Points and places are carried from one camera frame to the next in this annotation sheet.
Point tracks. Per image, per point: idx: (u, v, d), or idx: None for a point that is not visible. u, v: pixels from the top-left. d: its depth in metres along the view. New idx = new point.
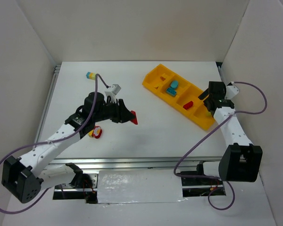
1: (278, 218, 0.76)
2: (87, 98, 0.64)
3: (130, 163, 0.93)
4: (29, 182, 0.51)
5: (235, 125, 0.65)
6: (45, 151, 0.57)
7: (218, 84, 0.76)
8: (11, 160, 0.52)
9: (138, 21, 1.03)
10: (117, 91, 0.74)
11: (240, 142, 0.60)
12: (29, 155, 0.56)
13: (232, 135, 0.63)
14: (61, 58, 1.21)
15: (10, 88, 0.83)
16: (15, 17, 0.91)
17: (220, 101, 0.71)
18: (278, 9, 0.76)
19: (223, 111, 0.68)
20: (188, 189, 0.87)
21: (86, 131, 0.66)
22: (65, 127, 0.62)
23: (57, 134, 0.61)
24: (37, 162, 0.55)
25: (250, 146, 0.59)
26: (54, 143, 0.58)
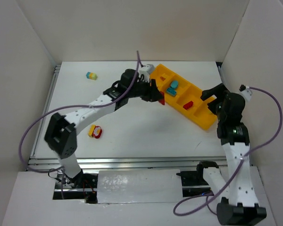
1: (277, 217, 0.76)
2: (124, 74, 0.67)
3: (130, 163, 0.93)
4: (71, 137, 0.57)
5: (245, 174, 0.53)
6: (87, 113, 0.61)
7: (236, 106, 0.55)
8: (57, 116, 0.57)
9: (138, 21, 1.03)
10: (151, 70, 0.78)
11: (245, 202, 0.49)
12: (73, 114, 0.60)
13: (237, 189, 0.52)
14: (61, 58, 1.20)
15: (9, 88, 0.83)
16: (14, 15, 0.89)
17: (235, 132, 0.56)
18: (278, 9, 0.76)
19: (235, 151, 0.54)
20: (188, 189, 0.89)
21: (120, 103, 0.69)
22: (104, 97, 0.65)
23: (96, 100, 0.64)
24: (80, 121, 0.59)
25: (255, 208, 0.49)
26: (95, 108, 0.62)
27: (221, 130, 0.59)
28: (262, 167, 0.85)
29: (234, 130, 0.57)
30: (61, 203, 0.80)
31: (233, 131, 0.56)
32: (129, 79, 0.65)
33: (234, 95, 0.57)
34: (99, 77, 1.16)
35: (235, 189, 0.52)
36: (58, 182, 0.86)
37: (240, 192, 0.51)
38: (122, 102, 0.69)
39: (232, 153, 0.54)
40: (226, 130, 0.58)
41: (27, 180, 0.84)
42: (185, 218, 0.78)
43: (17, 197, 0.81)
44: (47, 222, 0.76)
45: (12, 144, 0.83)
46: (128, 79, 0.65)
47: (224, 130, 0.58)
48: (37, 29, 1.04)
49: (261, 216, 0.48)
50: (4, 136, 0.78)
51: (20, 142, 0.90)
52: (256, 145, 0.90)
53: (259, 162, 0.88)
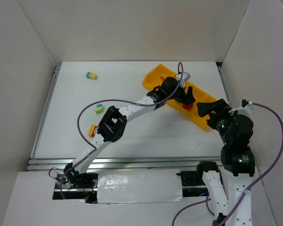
1: (277, 217, 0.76)
2: (166, 81, 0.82)
3: (130, 162, 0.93)
4: (122, 126, 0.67)
5: (245, 207, 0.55)
6: (135, 109, 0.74)
7: (245, 133, 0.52)
8: (112, 108, 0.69)
9: (138, 21, 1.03)
10: (187, 79, 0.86)
11: None
12: (124, 108, 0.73)
13: (236, 221, 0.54)
14: (61, 58, 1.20)
15: (9, 88, 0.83)
16: (14, 15, 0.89)
17: (240, 161, 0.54)
18: (278, 9, 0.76)
19: (237, 182, 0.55)
20: (188, 189, 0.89)
21: (159, 105, 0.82)
22: (148, 97, 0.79)
23: (141, 100, 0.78)
24: (129, 115, 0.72)
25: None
26: (140, 106, 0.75)
27: (225, 156, 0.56)
28: (262, 167, 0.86)
29: (240, 158, 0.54)
30: (61, 203, 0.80)
31: (239, 160, 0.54)
32: (168, 86, 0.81)
33: (242, 119, 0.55)
34: (99, 78, 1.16)
35: (233, 221, 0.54)
36: (58, 182, 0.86)
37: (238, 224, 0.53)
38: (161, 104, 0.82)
39: (235, 183, 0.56)
40: (231, 157, 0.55)
41: (27, 180, 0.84)
42: (185, 218, 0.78)
43: (17, 197, 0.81)
44: (47, 222, 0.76)
45: (12, 144, 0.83)
46: (168, 86, 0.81)
47: (229, 157, 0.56)
48: (37, 29, 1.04)
49: None
50: (4, 136, 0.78)
51: (20, 142, 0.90)
52: (257, 145, 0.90)
53: (259, 162, 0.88)
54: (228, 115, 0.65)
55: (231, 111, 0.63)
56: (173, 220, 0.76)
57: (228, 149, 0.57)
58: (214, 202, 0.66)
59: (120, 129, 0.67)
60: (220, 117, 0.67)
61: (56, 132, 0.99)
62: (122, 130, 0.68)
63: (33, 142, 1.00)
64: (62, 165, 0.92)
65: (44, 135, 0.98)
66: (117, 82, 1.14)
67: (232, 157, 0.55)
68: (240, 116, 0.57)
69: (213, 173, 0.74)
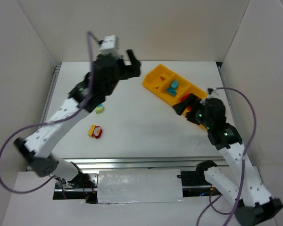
1: (277, 217, 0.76)
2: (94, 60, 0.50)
3: (130, 162, 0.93)
4: (37, 162, 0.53)
5: (250, 174, 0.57)
6: (48, 133, 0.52)
7: (218, 108, 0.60)
8: (18, 142, 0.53)
9: (139, 21, 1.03)
10: (115, 44, 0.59)
11: (261, 199, 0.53)
12: (33, 137, 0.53)
13: (250, 189, 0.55)
14: (61, 58, 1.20)
15: (9, 88, 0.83)
16: (14, 15, 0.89)
17: (227, 134, 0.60)
18: (278, 9, 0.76)
19: (234, 153, 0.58)
20: (189, 189, 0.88)
21: (95, 103, 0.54)
22: (69, 102, 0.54)
23: (59, 112, 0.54)
24: (41, 146, 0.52)
25: (269, 202, 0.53)
26: (56, 125, 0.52)
27: (213, 137, 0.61)
28: (262, 167, 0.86)
29: (226, 132, 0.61)
30: (61, 203, 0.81)
31: (225, 134, 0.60)
32: (98, 70, 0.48)
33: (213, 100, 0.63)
34: None
35: (247, 190, 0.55)
36: (58, 182, 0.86)
37: (253, 192, 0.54)
38: (97, 102, 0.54)
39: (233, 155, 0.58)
40: (219, 135, 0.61)
41: (27, 180, 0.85)
42: (185, 218, 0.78)
43: (17, 196, 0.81)
44: (47, 222, 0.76)
45: (12, 144, 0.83)
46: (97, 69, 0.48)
47: (216, 136, 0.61)
48: (37, 29, 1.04)
49: (278, 208, 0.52)
50: (4, 136, 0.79)
51: None
52: (257, 145, 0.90)
53: (259, 163, 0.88)
54: (200, 105, 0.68)
55: (203, 100, 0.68)
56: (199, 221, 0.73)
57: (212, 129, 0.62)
58: (227, 192, 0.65)
59: (37, 165, 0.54)
60: (195, 109, 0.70)
61: None
62: (39, 165, 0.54)
63: None
64: None
65: None
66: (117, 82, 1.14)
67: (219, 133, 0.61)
68: (211, 99, 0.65)
69: (215, 168, 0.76)
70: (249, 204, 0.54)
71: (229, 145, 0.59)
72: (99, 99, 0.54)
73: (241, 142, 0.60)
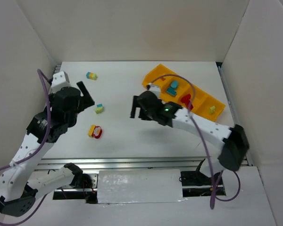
1: (278, 217, 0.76)
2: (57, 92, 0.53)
3: (130, 162, 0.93)
4: (10, 208, 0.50)
5: (203, 122, 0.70)
6: (14, 175, 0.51)
7: (151, 97, 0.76)
8: None
9: (138, 21, 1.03)
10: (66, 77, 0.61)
11: (224, 134, 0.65)
12: (0, 182, 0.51)
13: (212, 133, 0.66)
14: (61, 58, 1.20)
15: (9, 88, 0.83)
16: (14, 16, 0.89)
17: (168, 109, 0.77)
18: (278, 9, 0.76)
19: (182, 117, 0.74)
20: (188, 189, 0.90)
21: (55, 133, 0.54)
22: (28, 138, 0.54)
23: (21, 149, 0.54)
24: (8, 190, 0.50)
25: (231, 133, 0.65)
26: (20, 165, 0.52)
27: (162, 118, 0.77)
28: (262, 167, 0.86)
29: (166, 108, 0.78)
30: (61, 203, 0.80)
31: (167, 110, 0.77)
32: (64, 100, 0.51)
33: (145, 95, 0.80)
34: (99, 78, 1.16)
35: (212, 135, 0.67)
36: None
37: (215, 133, 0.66)
38: (57, 132, 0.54)
39: (182, 118, 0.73)
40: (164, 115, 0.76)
41: None
42: (185, 218, 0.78)
43: None
44: (47, 222, 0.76)
45: (12, 144, 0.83)
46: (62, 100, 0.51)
47: (163, 116, 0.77)
48: (37, 29, 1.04)
49: (239, 129, 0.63)
50: (4, 136, 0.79)
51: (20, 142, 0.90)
52: (257, 145, 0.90)
53: (259, 163, 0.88)
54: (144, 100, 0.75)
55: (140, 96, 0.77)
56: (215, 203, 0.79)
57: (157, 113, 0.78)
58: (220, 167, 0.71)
59: (11, 211, 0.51)
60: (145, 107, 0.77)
61: None
62: (13, 209, 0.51)
63: None
64: (60, 165, 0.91)
65: None
66: (117, 82, 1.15)
67: (161, 114, 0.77)
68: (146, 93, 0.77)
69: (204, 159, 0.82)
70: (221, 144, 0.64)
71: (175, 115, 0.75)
72: (61, 128, 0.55)
73: (180, 107, 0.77)
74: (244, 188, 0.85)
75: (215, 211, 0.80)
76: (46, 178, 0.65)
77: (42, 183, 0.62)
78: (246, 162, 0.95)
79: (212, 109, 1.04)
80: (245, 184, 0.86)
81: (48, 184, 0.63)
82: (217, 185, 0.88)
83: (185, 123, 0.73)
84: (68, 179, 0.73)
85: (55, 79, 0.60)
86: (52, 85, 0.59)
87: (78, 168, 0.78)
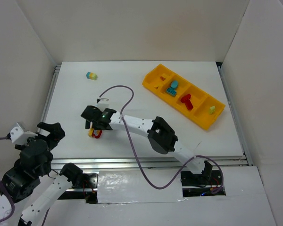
1: (278, 218, 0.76)
2: (23, 151, 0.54)
3: (129, 163, 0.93)
4: None
5: (132, 120, 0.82)
6: None
7: (87, 111, 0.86)
8: None
9: (138, 21, 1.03)
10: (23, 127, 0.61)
11: (148, 127, 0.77)
12: None
13: (140, 128, 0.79)
14: (61, 58, 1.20)
15: (9, 89, 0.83)
16: (14, 17, 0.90)
17: (104, 116, 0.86)
18: (278, 9, 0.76)
19: (116, 120, 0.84)
20: (188, 189, 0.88)
21: (26, 189, 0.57)
22: (2, 199, 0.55)
23: None
24: None
25: (153, 124, 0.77)
26: (2, 223, 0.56)
27: (102, 124, 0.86)
28: (262, 167, 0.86)
29: (103, 115, 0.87)
30: (61, 203, 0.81)
31: (103, 117, 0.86)
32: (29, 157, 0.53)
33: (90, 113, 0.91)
34: (99, 78, 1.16)
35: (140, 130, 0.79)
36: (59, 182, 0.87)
37: (142, 127, 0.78)
38: (28, 188, 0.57)
39: (116, 120, 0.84)
40: (103, 121, 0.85)
41: None
42: (185, 218, 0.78)
43: None
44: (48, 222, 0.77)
45: (12, 144, 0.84)
46: (28, 160, 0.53)
47: (102, 122, 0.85)
48: (37, 29, 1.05)
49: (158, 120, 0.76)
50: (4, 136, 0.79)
51: None
52: (256, 145, 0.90)
53: (259, 163, 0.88)
54: (88, 113, 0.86)
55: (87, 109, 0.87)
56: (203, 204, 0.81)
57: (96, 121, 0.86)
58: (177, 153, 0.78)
59: None
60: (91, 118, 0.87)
61: None
62: None
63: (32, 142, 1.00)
64: (60, 165, 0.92)
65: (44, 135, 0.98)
66: (117, 82, 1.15)
67: (100, 120, 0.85)
68: (88, 108, 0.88)
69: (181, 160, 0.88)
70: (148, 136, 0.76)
71: (110, 119, 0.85)
72: (31, 185, 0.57)
73: (115, 111, 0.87)
74: (244, 188, 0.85)
75: (215, 211, 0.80)
76: (40, 201, 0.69)
77: (36, 210, 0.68)
78: (246, 162, 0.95)
79: (212, 109, 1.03)
80: (245, 184, 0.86)
81: (42, 208, 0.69)
82: (217, 184, 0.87)
83: (119, 124, 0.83)
84: (67, 187, 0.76)
85: (12, 134, 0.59)
86: (13, 141, 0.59)
87: (77, 168, 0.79)
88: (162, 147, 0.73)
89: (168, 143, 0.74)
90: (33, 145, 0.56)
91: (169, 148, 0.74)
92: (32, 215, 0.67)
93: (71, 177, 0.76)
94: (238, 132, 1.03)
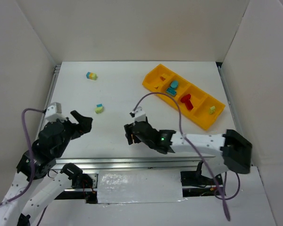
1: (278, 217, 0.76)
2: (42, 131, 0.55)
3: (130, 163, 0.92)
4: None
5: (196, 138, 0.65)
6: (7, 212, 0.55)
7: (142, 131, 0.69)
8: None
9: (138, 21, 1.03)
10: (59, 108, 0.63)
11: (220, 143, 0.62)
12: None
13: (209, 147, 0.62)
14: (61, 58, 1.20)
15: (8, 88, 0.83)
16: (14, 17, 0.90)
17: (162, 139, 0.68)
18: (278, 9, 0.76)
19: (176, 141, 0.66)
20: (188, 189, 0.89)
21: (44, 168, 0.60)
22: (18, 176, 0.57)
23: (12, 188, 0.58)
24: None
25: (225, 138, 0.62)
26: (12, 202, 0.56)
27: (161, 149, 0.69)
28: (262, 167, 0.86)
29: (162, 137, 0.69)
30: (61, 203, 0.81)
31: (162, 139, 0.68)
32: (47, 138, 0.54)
33: (137, 124, 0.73)
34: (99, 78, 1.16)
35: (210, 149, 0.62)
36: None
37: (212, 145, 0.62)
38: (45, 167, 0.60)
39: (178, 141, 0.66)
40: (163, 145, 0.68)
41: None
42: (185, 218, 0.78)
43: None
44: (47, 222, 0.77)
45: (12, 144, 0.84)
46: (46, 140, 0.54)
47: (162, 146, 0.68)
48: (37, 29, 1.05)
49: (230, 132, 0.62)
50: (4, 136, 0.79)
51: (21, 142, 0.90)
52: (256, 145, 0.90)
53: (259, 163, 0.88)
54: (141, 133, 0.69)
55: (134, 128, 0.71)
56: (202, 205, 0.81)
57: (156, 145, 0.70)
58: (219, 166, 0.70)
59: None
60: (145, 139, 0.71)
61: None
62: None
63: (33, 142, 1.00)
64: (60, 165, 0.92)
65: None
66: (117, 82, 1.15)
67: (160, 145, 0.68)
68: (138, 125, 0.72)
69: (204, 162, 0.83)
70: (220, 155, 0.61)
71: (171, 141, 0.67)
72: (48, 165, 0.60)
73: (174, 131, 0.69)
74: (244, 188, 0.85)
75: (215, 211, 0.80)
76: (40, 195, 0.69)
77: (34, 205, 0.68)
78: None
79: (212, 109, 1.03)
80: (245, 184, 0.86)
81: (42, 204, 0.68)
82: (217, 185, 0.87)
83: (181, 146, 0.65)
84: (66, 186, 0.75)
85: (48, 110, 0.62)
86: (45, 116, 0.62)
87: (77, 168, 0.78)
88: (242, 167, 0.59)
89: (247, 160, 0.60)
90: (51, 126, 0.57)
91: (249, 165, 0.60)
92: (31, 209, 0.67)
93: (70, 177, 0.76)
94: (238, 132, 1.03)
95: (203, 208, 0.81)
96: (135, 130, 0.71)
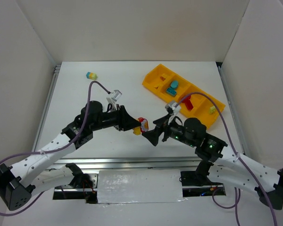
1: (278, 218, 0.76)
2: (84, 108, 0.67)
3: (129, 163, 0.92)
4: (17, 192, 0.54)
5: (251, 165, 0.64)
6: (37, 163, 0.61)
7: (198, 131, 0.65)
8: (3, 168, 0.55)
9: (138, 21, 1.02)
10: (118, 98, 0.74)
11: (274, 180, 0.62)
12: (21, 164, 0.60)
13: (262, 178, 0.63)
14: (61, 58, 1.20)
15: (8, 88, 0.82)
16: (14, 16, 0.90)
17: (211, 146, 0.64)
18: (279, 9, 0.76)
19: (228, 155, 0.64)
20: (188, 189, 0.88)
21: (82, 141, 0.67)
22: (62, 137, 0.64)
23: (52, 144, 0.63)
24: (27, 173, 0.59)
25: (280, 178, 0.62)
26: (46, 155, 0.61)
27: (204, 155, 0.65)
28: None
29: (210, 144, 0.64)
30: (61, 203, 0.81)
31: (210, 145, 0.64)
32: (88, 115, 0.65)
33: (189, 120, 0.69)
34: (99, 77, 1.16)
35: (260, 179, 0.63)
36: None
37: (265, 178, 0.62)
38: (84, 140, 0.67)
39: (228, 156, 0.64)
40: (209, 153, 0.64)
41: None
42: (184, 218, 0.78)
43: None
44: (47, 222, 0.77)
45: (11, 144, 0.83)
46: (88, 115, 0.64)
47: (206, 153, 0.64)
48: (37, 29, 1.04)
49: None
50: (4, 137, 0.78)
51: (20, 142, 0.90)
52: (256, 145, 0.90)
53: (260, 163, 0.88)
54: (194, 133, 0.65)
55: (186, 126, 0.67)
56: (202, 205, 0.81)
57: (199, 148, 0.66)
58: (241, 185, 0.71)
59: (16, 196, 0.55)
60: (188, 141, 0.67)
61: (55, 132, 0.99)
62: (17, 197, 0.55)
63: (33, 142, 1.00)
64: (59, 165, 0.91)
65: (44, 134, 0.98)
66: (117, 82, 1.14)
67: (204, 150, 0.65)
68: (191, 123, 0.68)
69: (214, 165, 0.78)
70: (268, 188, 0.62)
71: (220, 153, 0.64)
72: (87, 138, 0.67)
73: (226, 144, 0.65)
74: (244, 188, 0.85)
75: (215, 211, 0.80)
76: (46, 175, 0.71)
77: (40, 180, 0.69)
78: None
79: (212, 109, 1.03)
80: None
81: (46, 182, 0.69)
82: (217, 185, 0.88)
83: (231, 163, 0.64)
84: (68, 180, 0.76)
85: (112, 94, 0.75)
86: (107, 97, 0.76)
87: (78, 168, 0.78)
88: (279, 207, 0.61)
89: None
90: (92, 105, 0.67)
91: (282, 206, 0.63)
92: (37, 181, 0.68)
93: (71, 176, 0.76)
94: (239, 132, 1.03)
95: (203, 208, 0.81)
96: (187, 126, 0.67)
